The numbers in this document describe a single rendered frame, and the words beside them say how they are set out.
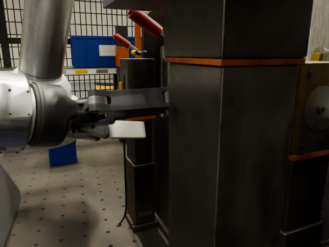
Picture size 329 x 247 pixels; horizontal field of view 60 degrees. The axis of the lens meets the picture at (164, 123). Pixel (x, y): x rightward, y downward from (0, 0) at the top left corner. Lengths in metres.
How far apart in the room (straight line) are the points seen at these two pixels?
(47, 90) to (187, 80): 0.16
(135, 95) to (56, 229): 0.48
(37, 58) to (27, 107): 0.40
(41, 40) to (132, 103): 0.41
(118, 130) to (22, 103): 0.20
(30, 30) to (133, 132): 0.34
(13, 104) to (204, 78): 0.19
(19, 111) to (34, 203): 0.57
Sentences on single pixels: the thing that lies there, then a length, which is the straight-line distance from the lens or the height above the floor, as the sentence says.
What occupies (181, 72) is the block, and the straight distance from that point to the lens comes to 0.26.
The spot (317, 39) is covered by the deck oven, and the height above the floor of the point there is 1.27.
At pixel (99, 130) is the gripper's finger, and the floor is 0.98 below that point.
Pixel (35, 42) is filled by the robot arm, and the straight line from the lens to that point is 0.71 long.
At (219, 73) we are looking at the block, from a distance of 0.21.
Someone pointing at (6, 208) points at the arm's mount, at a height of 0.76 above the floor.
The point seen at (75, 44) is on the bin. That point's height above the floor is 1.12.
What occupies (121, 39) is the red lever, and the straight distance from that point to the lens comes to 0.93.
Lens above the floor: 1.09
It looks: 14 degrees down
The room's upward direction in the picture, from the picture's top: straight up
